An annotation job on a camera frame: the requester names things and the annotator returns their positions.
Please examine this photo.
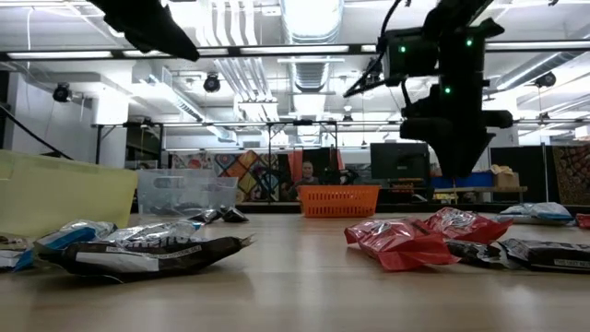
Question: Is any brown patterned hanging cloth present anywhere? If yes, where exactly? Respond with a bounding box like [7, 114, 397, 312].
[551, 145, 590, 207]

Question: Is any black computer monitor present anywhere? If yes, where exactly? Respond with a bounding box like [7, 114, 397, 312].
[369, 142, 431, 182]

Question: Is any silver ceiling air duct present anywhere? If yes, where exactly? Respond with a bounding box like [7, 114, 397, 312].
[278, 0, 346, 96]

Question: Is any black partition panel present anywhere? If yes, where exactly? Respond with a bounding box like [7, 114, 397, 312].
[490, 145, 548, 204]

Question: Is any blue storage bin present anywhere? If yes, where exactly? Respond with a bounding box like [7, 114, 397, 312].
[431, 171, 495, 189]

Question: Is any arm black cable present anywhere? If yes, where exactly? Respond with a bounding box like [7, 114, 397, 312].
[343, 0, 409, 99]
[0, 104, 74, 161]

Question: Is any brown Hershey's candy bar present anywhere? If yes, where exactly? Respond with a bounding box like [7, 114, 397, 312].
[499, 237, 590, 274]
[149, 202, 185, 218]
[182, 202, 223, 217]
[114, 234, 204, 249]
[187, 207, 225, 225]
[219, 206, 251, 224]
[35, 233, 255, 283]
[442, 238, 511, 270]

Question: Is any colourful patchwork quilt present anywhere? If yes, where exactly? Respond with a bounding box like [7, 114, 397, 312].
[213, 149, 280, 203]

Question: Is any clear plastic bin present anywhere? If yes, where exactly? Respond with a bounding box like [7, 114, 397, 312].
[136, 168, 240, 218]

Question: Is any cardboard box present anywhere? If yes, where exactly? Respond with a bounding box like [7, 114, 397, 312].
[489, 164, 521, 189]

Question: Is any black ceiling spotlight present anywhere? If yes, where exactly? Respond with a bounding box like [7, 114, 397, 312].
[202, 72, 222, 94]
[358, 56, 384, 92]
[533, 71, 558, 89]
[51, 81, 74, 104]

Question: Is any white blue Hershey's candy bar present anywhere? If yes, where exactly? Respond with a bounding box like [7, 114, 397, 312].
[103, 219, 205, 242]
[514, 201, 576, 222]
[499, 205, 575, 227]
[0, 248, 37, 273]
[34, 219, 117, 254]

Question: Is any orange plastic basket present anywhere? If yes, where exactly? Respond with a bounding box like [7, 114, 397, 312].
[297, 184, 383, 219]

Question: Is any yellow translucent plastic bin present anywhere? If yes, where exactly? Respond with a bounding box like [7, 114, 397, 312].
[0, 149, 139, 240]

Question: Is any black table frame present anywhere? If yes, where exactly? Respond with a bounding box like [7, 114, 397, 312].
[130, 201, 590, 215]

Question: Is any background wooden table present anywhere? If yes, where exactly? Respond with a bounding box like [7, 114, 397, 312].
[431, 184, 529, 205]

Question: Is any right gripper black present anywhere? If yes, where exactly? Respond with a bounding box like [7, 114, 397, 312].
[398, 85, 515, 179]

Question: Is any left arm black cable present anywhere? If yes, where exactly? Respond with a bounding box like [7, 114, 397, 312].
[0, 104, 74, 161]

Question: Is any floral patterned cloth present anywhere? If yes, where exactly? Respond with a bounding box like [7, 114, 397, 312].
[170, 151, 216, 171]

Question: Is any black overhead frame beam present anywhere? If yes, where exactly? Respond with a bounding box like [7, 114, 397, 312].
[0, 42, 590, 63]

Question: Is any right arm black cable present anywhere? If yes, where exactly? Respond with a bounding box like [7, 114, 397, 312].
[343, 0, 409, 99]

